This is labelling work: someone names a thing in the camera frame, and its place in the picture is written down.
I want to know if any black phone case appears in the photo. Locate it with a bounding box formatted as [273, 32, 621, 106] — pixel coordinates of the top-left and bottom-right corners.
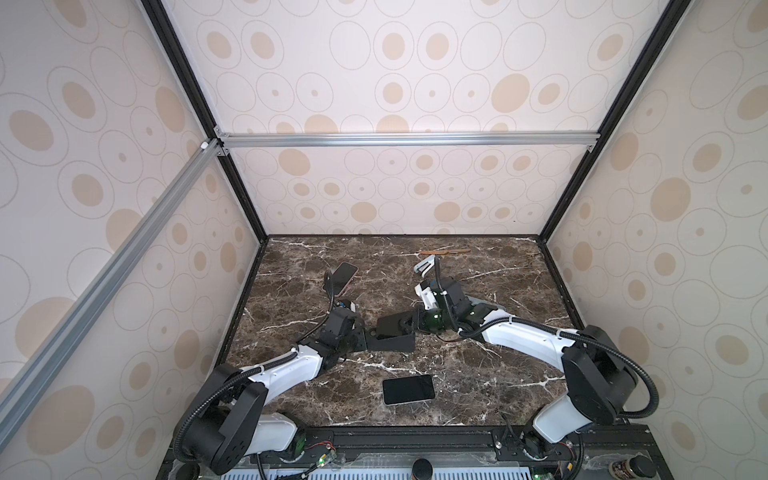
[365, 333, 415, 353]

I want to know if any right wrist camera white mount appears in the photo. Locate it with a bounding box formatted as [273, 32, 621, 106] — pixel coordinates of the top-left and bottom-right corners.
[415, 280, 438, 311]

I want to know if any white stapler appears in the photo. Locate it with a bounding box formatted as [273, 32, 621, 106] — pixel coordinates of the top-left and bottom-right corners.
[413, 255, 437, 278]

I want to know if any light blue phone case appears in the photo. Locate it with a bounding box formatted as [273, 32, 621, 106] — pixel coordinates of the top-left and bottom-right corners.
[467, 296, 506, 311]

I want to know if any black knob centre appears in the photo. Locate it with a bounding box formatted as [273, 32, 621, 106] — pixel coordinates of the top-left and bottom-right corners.
[411, 458, 434, 480]

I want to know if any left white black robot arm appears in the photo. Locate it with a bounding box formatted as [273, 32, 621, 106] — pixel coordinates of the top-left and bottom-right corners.
[171, 262, 365, 475]

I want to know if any diagonal aluminium rail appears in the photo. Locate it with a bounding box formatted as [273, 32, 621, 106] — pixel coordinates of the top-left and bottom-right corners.
[1, 138, 222, 448]

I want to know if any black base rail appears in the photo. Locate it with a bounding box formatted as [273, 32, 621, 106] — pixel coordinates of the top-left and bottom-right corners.
[155, 423, 676, 480]

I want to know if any round button right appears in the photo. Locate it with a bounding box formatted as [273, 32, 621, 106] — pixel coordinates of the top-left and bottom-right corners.
[608, 455, 657, 480]

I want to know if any horizontal aluminium rail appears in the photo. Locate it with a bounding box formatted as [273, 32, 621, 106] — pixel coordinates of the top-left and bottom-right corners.
[220, 130, 600, 150]

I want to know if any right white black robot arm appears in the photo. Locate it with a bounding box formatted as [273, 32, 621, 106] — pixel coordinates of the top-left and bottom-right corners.
[414, 255, 660, 458]

